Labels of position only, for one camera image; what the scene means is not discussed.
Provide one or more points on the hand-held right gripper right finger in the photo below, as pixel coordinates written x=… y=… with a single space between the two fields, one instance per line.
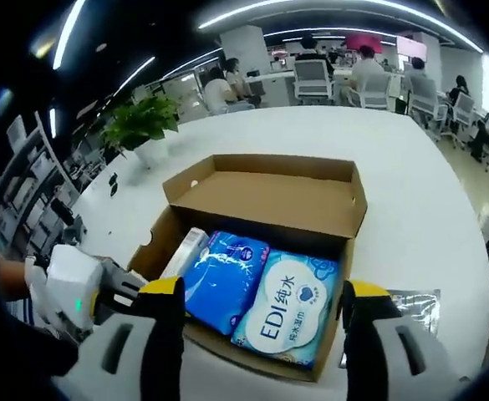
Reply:
x=382 y=363

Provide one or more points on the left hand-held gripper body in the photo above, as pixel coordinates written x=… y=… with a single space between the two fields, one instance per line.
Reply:
x=70 y=271

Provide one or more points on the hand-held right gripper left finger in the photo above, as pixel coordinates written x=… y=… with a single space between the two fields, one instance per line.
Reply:
x=139 y=359

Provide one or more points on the white product carton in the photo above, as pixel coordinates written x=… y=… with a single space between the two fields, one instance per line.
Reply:
x=189 y=246

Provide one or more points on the blue soft pad pack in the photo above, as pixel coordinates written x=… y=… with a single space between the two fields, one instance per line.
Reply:
x=223 y=284

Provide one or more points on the light blue soft wipes pack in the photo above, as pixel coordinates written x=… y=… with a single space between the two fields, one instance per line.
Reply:
x=286 y=313

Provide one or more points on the brown cardboard shoe box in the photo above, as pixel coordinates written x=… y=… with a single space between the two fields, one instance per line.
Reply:
x=269 y=196

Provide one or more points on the grey device stand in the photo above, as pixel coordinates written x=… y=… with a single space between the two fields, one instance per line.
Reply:
x=76 y=231

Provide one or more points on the small black object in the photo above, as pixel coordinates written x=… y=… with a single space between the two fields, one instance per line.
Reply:
x=113 y=186

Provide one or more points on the grey storage rack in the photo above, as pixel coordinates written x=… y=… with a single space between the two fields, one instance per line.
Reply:
x=39 y=188

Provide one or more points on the person's black jacket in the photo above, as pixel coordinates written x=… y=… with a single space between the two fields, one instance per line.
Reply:
x=26 y=359

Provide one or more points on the green plant in white pot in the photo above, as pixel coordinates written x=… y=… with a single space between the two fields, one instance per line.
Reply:
x=139 y=121

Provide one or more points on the ceiling light strips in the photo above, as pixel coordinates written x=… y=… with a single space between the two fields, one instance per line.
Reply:
x=65 y=35

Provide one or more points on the white office chair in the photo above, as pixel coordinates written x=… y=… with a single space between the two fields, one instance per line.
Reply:
x=426 y=100
x=373 y=92
x=463 y=113
x=313 y=79

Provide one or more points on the red hanging fabric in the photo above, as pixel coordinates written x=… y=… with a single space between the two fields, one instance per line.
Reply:
x=359 y=41

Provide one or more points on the pink wall screen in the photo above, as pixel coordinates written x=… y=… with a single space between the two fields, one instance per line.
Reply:
x=411 y=46

